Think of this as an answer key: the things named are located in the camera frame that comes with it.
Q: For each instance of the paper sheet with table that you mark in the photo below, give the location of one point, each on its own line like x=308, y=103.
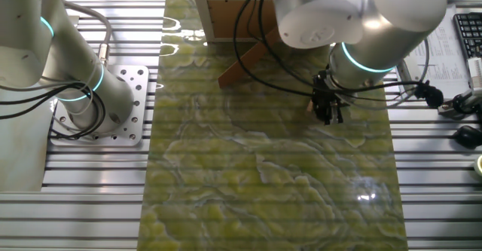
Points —
x=452, y=81

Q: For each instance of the tape roll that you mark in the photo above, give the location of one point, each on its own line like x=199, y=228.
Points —
x=479, y=166

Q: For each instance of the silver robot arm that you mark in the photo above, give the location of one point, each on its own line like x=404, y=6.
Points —
x=357, y=13

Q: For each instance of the ribbed silver camera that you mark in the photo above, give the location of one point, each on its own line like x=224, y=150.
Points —
x=475, y=68

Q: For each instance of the green marble pattern mat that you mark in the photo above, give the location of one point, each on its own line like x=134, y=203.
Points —
x=263, y=187

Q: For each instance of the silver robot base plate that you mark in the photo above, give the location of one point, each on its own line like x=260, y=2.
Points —
x=132, y=130

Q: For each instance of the beige marble pattern sheet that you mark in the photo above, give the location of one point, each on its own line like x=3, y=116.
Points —
x=19, y=149

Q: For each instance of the wooden picture frame with stand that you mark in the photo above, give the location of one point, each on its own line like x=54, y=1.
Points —
x=218, y=17

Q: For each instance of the black round object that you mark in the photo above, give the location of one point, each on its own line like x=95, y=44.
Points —
x=468, y=137

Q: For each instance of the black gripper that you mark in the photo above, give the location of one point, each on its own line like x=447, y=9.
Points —
x=327, y=90

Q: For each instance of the black keyboard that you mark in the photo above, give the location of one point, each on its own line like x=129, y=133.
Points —
x=468, y=36

